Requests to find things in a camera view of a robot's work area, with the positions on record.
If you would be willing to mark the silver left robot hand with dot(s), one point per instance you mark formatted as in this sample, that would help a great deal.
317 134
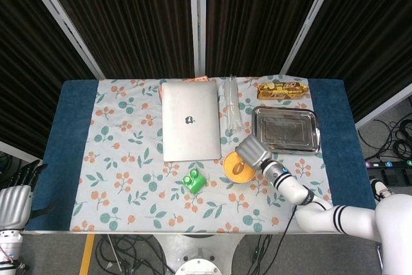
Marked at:
14 204

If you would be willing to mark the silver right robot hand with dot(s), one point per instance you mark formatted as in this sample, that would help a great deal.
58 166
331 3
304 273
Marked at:
254 152

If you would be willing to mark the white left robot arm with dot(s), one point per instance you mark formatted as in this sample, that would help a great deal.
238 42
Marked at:
9 249

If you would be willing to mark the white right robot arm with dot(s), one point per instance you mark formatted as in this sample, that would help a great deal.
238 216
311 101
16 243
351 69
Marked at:
289 188

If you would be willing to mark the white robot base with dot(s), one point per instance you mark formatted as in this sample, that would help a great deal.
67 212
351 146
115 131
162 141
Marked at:
199 265

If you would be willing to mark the beige round bowl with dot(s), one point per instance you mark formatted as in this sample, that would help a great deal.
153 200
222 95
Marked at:
239 182

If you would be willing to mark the rectangular steel tray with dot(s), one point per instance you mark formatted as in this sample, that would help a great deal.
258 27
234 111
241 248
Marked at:
283 130

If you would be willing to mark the green toy building block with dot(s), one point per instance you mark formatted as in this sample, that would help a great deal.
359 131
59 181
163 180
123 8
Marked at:
196 186

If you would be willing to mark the silver closed laptop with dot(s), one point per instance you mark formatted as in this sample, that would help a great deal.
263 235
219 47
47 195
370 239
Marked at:
190 133

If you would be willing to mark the gold snack package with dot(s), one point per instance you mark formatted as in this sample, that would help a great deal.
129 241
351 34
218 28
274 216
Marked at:
283 91

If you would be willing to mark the blue table cover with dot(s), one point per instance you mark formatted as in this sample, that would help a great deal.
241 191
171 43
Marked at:
64 143

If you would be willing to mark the thin grey rod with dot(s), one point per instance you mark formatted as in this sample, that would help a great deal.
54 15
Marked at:
115 252

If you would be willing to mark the floral fruit print tablecloth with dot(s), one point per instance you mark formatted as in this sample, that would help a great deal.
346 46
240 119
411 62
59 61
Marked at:
128 191

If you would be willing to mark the black power strip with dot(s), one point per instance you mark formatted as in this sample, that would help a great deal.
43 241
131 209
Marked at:
386 164

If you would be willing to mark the dark ribbed partition panel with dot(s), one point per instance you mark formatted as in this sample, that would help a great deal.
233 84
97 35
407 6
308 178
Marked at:
254 17
370 30
19 62
128 20

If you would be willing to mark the white partition post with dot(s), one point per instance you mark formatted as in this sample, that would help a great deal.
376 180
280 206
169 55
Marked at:
197 20
64 24
305 24

